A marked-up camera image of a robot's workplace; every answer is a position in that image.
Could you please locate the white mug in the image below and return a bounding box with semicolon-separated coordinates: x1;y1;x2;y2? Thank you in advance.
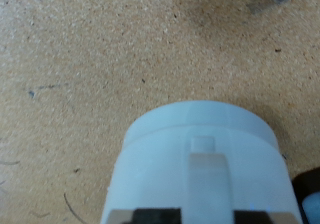
99;100;305;224

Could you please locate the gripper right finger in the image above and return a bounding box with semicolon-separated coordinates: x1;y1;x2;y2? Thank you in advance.
234;211;300;224

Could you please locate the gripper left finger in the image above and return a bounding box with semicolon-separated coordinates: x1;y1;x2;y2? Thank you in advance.
108;208;183;224

